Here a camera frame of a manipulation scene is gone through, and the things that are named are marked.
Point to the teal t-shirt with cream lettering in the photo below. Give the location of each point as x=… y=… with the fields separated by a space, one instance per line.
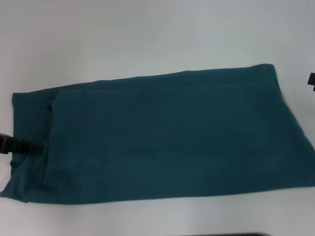
x=160 y=135

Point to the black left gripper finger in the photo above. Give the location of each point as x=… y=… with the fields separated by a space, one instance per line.
x=24 y=147

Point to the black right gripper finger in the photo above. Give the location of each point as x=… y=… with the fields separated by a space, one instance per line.
x=312 y=79

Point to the dark flat edge object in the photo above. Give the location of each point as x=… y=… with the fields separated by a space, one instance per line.
x=243 y=234

